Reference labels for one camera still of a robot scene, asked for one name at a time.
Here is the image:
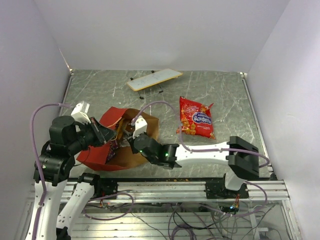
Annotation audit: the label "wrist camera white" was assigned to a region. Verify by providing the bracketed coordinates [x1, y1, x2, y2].
[71, 101, 90, 125]
[131, 115, 148, 139]

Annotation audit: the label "red candy bag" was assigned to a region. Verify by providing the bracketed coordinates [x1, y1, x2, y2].
[176, 96, 216, 140]

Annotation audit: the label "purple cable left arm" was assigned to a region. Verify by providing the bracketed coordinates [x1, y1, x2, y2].
[29, 102, 136, 240]

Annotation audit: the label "loose cables under frame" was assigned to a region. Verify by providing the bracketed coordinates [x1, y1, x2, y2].
[82, 188, 273, 240]

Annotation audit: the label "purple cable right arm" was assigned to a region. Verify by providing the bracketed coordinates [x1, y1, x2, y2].
[130, 100, 271, 218]

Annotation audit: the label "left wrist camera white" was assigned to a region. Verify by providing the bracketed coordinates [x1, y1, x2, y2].
[71, 101, 90, 125]

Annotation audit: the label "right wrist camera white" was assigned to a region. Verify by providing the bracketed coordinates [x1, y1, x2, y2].
[131, 115, 148, 139]

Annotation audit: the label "small whiteboard on stand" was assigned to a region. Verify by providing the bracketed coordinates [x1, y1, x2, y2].
[126, 68, 183, 100]

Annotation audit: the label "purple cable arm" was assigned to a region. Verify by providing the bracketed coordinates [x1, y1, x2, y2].
[130, 100, 271, 218]
[29, 102, 136, 240]

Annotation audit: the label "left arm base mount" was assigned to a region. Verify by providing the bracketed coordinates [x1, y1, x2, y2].
[93, 178, 118, 198]

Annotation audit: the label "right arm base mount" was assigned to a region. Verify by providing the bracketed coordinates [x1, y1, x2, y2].
[204, 181, 249, 200]

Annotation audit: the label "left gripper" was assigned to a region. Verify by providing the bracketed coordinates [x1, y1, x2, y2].
[67, 115, 118, 154]

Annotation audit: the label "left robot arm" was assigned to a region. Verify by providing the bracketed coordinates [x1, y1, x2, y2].
[26, 115, 116, 240]

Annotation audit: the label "red and brown paper bag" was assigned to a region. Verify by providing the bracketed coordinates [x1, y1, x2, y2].
[76, 106, 148, 172]

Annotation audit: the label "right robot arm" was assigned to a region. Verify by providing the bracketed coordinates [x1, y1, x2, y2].
[127, 132, 260, 198]

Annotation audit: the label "aluminium rail frame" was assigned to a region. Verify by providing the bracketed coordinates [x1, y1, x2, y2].
[14, 179, 293, 240]

